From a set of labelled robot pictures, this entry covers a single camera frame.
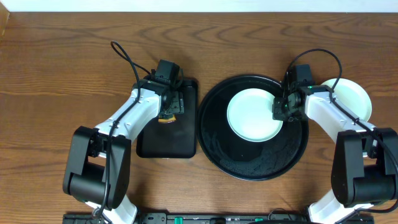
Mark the round black tray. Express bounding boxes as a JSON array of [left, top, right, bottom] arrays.
[[197, 74, 309, 181]]

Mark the green and yellow sponge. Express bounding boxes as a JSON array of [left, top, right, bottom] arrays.
[[158, 114, 176, 123]]

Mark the black rectangular tray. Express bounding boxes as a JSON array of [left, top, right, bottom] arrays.
[[136, 80, 198, 159]]

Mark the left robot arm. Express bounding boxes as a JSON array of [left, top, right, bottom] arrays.
[[63, 79, 184, 223]]

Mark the light green plate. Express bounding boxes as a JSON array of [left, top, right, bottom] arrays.
[[226, 88, 283, 142], [333, 78, 372, 121]]

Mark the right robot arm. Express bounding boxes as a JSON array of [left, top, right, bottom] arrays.
[[272, 85, 397, 223]]

